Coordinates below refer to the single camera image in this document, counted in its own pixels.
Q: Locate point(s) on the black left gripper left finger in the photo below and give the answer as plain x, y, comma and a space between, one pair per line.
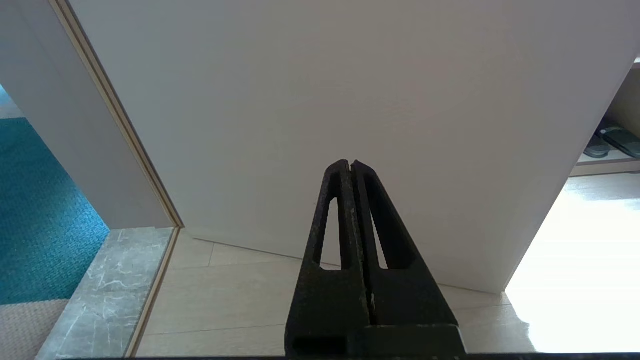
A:
325, 310

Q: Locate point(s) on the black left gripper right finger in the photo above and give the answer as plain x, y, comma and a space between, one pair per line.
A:
405, 300

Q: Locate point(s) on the beige wooden door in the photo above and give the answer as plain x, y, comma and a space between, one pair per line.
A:
350, 100

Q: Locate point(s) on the grey marble door threshold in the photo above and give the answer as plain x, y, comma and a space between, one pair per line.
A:
110, 290

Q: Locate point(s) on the dark slipper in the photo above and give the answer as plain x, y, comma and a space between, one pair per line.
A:
597, 149
625, 142

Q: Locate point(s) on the beige wardrobe shelf unit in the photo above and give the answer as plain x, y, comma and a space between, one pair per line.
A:
627, 105

